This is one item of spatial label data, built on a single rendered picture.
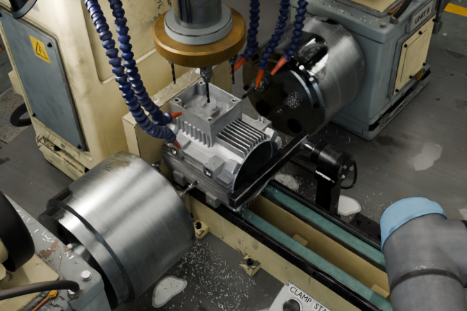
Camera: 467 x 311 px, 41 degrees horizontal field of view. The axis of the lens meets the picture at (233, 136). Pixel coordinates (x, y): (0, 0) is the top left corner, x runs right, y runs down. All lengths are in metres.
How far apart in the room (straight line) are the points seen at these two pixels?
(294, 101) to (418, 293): 0.84
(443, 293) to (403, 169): 1.04
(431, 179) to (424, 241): 0.99
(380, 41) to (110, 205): 0.77
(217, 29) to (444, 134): 0.86
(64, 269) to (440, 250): 0.62
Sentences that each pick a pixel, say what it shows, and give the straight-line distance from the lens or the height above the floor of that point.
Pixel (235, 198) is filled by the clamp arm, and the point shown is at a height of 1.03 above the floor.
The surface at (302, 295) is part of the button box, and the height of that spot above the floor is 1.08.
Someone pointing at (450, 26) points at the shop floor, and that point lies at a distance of 3.71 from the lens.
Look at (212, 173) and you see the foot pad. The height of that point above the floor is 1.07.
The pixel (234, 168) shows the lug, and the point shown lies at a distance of 1.26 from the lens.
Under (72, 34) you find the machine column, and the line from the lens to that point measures 1.25.
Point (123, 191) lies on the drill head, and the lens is 1.15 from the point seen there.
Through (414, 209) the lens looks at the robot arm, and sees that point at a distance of 0.73.
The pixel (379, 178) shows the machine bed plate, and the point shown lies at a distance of 1.66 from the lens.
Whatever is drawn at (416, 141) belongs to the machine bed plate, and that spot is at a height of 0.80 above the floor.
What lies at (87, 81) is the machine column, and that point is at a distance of 1.33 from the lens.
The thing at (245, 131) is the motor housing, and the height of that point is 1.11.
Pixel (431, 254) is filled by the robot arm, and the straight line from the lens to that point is 0.69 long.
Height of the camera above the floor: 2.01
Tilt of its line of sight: 44 degrees down
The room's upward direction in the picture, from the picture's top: 3 degrees counter-clockwise
